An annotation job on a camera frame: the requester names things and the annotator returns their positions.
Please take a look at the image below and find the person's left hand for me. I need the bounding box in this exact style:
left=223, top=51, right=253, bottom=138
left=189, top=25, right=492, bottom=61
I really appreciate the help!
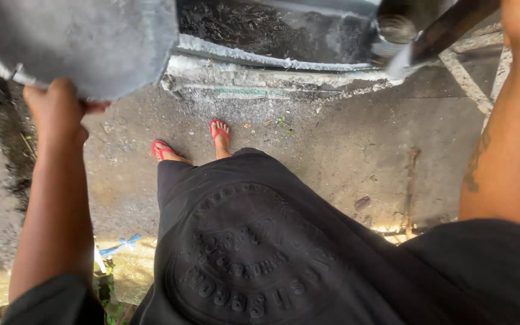
left=23, top=78, right=110, bottom=150

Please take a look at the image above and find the grey metal pan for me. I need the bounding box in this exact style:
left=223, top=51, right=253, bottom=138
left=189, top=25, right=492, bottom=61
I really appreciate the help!
left=0, top=0, right=179, bottom=102

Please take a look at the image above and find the red left flip-flop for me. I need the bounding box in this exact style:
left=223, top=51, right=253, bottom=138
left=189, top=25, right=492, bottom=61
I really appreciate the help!
left=151, top=139, right=180, bottom=162

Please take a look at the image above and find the red flip-flop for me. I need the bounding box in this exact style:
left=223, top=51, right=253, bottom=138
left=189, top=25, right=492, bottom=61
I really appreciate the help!
left=151, top=139, right=180, bottom=162
left=209, top=119, right=231, bottom=146

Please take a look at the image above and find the person's left foot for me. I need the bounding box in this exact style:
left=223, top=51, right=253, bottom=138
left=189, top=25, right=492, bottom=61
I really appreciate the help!
left=152, top=140, right=194, bottom=166

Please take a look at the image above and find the person's foot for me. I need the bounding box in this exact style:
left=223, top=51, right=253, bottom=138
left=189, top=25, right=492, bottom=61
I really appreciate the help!
left=209, top=119, right=233, bottom=160
left=152, top=140, right=194, bottom=166

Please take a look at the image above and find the blue plastic ribbon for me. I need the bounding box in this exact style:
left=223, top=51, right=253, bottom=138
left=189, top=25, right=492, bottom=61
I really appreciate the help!
left=99, top=234, right=143, bottom=259

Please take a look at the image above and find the red right flip-flop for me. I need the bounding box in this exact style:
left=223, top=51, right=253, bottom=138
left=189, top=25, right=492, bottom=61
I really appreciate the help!
left=209, top=119, right=231, bottom=146

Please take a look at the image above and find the person's right foot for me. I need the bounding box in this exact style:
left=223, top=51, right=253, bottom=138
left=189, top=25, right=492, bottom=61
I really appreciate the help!
left=209, top=119, right=233, bottom=160

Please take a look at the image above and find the concrete drain channel with mud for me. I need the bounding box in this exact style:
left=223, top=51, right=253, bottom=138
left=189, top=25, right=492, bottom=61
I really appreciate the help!
left=161, top=0, right=406, bottom=101

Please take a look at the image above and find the small green weed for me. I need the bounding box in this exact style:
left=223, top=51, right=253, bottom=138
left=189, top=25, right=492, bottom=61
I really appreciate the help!
left=275, top=116, right=296, bottom=135

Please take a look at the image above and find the person's black embossed shirt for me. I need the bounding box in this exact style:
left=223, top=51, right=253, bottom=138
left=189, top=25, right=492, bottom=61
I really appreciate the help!
left=1, top=147, right=520, bottom=325

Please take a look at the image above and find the wooden handled metal shovel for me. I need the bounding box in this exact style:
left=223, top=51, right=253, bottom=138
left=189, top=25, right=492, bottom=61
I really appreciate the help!
left=370, top=0, right=503, bottom=81

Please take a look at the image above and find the white metal frame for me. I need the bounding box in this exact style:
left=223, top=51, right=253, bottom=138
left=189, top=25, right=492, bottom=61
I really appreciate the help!
left=439, top=25, right=513, bottom=119

